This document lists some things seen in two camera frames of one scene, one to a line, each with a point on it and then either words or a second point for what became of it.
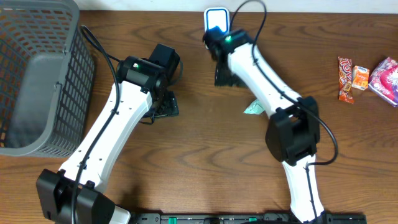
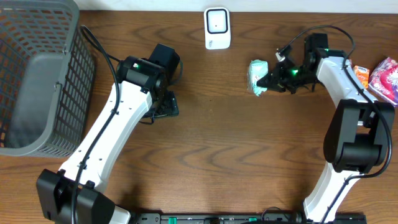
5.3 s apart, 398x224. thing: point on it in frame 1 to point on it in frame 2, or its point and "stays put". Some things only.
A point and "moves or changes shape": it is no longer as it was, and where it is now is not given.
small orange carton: x=360 y=78 stays put
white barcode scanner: x=216 y=16 stays put
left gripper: x=168 y=106 stays put
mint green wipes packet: x=255 y=107 moves or changes shape
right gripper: x=221 y=77 to x=276 y=77
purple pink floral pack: x=383 y=80 stays put
